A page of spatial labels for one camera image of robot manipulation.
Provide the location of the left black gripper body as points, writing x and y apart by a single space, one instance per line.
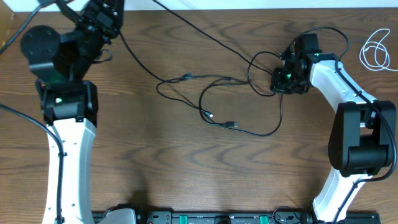
92 23

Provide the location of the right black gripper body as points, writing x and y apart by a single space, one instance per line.
287 81

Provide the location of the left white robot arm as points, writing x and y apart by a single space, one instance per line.
69 103

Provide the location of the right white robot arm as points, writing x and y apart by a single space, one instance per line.
361 147

